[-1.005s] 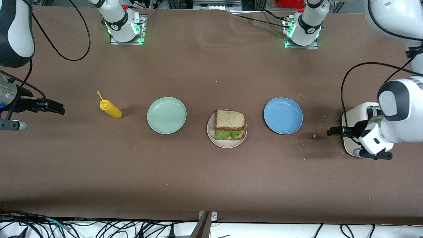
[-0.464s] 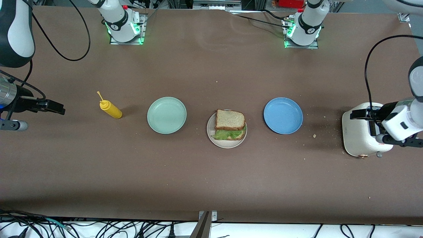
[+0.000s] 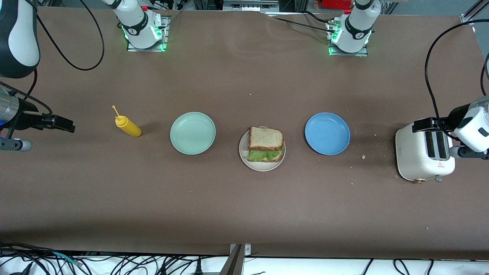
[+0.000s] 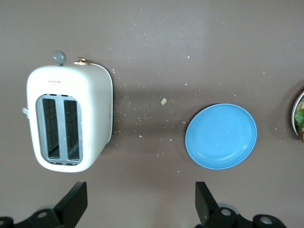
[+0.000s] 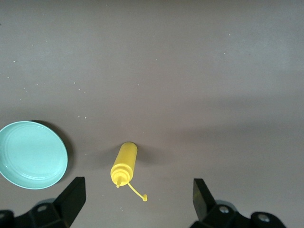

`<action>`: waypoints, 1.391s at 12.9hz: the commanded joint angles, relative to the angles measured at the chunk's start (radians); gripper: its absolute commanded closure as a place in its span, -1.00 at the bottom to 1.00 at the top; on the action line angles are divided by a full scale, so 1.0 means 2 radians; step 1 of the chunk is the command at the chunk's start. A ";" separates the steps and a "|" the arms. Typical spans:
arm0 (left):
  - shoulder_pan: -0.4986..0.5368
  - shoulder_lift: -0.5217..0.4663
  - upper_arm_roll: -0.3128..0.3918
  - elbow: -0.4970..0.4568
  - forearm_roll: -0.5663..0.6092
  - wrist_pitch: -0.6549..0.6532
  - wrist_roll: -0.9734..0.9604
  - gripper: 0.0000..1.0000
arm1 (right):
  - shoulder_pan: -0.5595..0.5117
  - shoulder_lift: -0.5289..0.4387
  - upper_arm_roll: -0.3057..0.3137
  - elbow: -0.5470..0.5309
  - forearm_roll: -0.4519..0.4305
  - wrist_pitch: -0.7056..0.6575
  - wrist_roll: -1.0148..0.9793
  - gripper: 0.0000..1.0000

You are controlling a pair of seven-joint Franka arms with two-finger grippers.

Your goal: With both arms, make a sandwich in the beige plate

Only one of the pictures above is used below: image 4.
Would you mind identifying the white toaster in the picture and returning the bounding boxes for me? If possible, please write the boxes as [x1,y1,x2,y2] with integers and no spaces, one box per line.
[22,50,114,173]

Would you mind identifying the green lettuce leaf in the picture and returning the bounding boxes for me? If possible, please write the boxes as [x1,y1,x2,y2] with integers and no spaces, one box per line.
[294,109,304,128]

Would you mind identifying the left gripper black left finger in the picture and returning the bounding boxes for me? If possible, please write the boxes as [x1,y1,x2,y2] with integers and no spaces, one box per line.
[0,181,88,228]

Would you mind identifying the beige plate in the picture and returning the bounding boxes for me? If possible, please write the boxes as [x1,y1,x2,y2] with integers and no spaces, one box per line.
[291,90,304,137]

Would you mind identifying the blue plate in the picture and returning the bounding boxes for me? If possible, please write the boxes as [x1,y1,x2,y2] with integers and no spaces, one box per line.
[185,103,258,170]

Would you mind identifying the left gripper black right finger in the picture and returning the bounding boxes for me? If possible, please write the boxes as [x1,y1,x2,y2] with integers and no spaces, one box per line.
[194,181,289,228]

